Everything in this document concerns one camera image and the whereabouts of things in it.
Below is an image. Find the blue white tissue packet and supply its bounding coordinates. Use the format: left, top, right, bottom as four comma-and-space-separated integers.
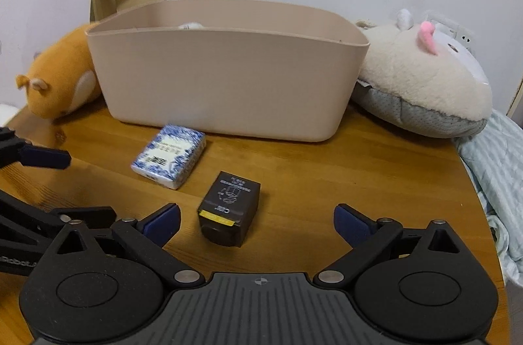
131, 124, 206, 190

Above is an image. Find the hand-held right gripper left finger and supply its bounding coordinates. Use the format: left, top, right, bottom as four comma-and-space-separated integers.
47, 203, 205, 286

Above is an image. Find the striped light blue blanket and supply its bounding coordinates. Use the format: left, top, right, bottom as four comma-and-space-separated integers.
453, 110, 523, 284

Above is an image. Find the cream plush slipper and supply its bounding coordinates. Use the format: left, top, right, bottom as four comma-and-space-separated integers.
349, 8, 493, 139

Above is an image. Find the beige plastic container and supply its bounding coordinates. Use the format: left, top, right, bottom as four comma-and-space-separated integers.
86, 0, 370, 143

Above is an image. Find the small black box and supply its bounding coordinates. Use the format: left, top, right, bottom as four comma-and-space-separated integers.
197, 171, 262, 248

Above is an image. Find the white curved frame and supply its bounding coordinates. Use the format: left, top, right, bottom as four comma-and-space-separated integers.
506, 73, 523, 119

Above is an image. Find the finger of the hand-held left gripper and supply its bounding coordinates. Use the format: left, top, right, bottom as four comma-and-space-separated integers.
0, 188, 118, 248
0, 127, 71, 171

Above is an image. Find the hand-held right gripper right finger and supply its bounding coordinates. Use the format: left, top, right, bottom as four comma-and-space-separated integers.
314, 203, 470, 286

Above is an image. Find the orange plush hamster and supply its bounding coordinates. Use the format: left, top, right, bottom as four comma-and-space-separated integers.
15, 22, 103, 121

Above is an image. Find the white wall socket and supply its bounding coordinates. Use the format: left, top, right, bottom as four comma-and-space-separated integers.
425, 11, 477, 56

